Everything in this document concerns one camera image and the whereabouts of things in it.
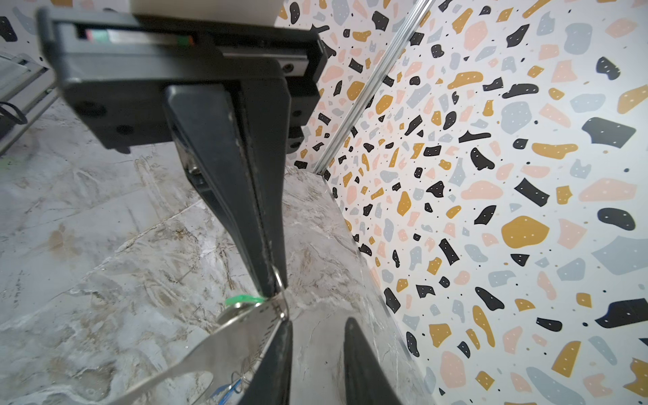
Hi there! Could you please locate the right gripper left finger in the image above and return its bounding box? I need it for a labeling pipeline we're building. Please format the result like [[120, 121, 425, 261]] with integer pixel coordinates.
[[238, 321, 293, 405]]

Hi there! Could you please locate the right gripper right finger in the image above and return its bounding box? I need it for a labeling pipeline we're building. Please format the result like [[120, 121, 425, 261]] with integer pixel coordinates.
[[344, 317, 401, 405]]

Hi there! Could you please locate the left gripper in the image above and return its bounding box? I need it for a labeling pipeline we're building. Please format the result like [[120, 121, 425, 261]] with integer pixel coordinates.
[[36, 7, 328, 298]]

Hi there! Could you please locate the translucent keyring tag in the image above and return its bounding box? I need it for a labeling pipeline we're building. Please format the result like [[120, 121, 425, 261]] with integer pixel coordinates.
[[112, 297, 287, 404]]

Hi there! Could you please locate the blue capped key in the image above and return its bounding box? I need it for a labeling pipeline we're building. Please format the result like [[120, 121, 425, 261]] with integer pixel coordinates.
[[210, 378, 244, 405]]

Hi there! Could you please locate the green capped key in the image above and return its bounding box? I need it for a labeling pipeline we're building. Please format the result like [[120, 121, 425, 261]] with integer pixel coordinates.
[[225, 295, 266, 306]]

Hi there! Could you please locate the metal keyring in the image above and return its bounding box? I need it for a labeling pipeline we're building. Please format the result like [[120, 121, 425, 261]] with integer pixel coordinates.
[[272, 265, 290, 320]]

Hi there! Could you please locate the right corner aluminium profile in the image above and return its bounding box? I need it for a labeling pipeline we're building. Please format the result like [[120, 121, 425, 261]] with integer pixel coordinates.
[[310, 0, 436, 176]]

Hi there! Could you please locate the aluminium mounting rail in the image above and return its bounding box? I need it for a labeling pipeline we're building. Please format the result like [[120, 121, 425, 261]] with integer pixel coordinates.
[[1, 52, 58, 155]]

